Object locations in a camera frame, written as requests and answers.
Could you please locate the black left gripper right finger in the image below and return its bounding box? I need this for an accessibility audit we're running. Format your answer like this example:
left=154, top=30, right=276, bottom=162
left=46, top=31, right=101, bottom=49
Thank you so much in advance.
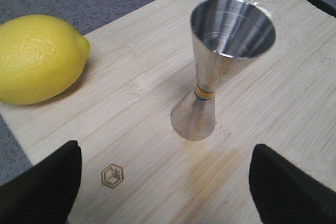
left=248, top=144, right=335, bottom=223

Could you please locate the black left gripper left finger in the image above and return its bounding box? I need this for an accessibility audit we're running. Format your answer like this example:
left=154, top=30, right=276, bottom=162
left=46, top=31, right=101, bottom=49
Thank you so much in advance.
left=1, top=141, right=82, bottom=223

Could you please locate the steel double jigger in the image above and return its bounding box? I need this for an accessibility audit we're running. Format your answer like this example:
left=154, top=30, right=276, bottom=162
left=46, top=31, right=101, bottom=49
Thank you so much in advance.
left=171, top=0, right=276, bottom=141

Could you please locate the yellow lemon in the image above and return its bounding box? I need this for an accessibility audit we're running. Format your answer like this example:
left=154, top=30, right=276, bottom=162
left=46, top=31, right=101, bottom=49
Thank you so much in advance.
left=1, top=14, right=90, bottom=105

